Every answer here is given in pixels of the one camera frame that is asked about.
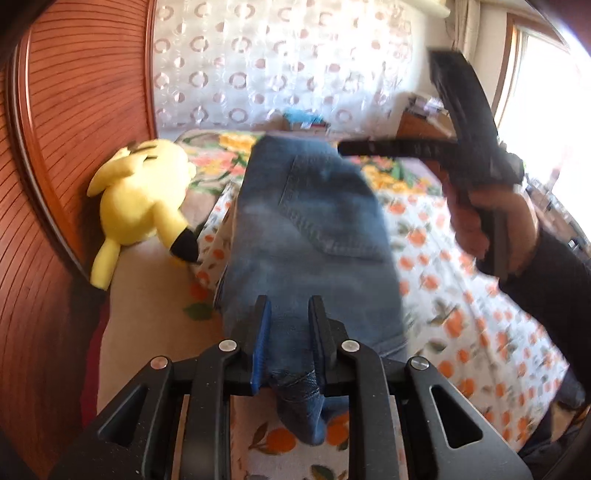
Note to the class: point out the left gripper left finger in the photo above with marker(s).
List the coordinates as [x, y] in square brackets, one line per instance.
[172, 418]

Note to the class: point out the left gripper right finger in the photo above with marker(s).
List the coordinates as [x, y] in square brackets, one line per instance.
[407, 420]

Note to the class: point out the blue denim jeans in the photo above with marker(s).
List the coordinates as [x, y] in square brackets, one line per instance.
[291, 241]

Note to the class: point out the person right hand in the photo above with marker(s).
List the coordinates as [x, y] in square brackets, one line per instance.
[522, 221]

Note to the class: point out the long wooden sideboard cabinet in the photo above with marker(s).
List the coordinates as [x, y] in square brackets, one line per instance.
[413, 125]

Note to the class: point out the stack of books papers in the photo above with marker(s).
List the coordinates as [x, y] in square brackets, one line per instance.
[425, 105]

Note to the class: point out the orange print bed sheet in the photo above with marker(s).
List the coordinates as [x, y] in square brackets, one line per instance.
[498, 356]

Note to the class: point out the beige window curtain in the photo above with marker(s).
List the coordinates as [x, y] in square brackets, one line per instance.
[466, 26]

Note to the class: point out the circle pattern sheer curtain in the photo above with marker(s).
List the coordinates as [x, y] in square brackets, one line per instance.
[246, 64]

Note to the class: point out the person right black sleeve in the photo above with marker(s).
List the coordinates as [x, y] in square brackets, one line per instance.
[555, 289]

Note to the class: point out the box with teal cloth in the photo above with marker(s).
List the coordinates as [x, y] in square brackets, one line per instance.
[295, 120]

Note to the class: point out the yellow Pikachu plush toy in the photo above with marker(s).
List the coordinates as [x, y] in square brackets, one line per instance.
[142, 188]

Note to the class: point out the wooden slatted wardrobe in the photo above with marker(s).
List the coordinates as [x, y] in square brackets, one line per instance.
[75, 87]

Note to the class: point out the window with wooden frame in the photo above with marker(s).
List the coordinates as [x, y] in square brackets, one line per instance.
[544, 113]

